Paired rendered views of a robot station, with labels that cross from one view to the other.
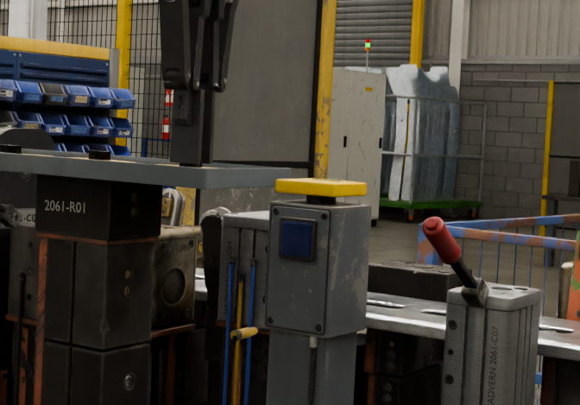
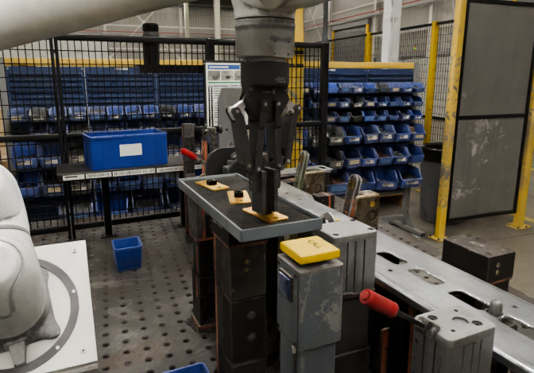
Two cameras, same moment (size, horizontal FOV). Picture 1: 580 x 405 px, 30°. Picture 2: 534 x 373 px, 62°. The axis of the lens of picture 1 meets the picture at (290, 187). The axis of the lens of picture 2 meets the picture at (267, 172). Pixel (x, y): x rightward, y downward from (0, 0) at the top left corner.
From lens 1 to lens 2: 0.56 m
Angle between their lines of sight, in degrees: 33
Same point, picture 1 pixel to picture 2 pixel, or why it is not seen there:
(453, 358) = (415, 363)
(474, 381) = not seen: outside the picture
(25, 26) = (388, 49)
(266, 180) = (298, 228)
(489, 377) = not seen: outside the picture
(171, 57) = (239, 155)
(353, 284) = (324, 316)
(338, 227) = (304, 285)
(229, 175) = (262, 231)
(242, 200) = (482, 134)
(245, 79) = (486, 73)
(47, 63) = (381, 72)
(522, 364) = not seen: outside the picture
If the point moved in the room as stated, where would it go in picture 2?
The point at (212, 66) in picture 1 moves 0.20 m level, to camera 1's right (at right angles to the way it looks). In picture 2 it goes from (275, 154) to (401, 168)
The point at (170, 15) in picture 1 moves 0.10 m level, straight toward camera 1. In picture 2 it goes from (235, 131) to (198, 139)
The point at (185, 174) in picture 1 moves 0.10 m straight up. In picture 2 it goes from (234, 231) to (234, 164)
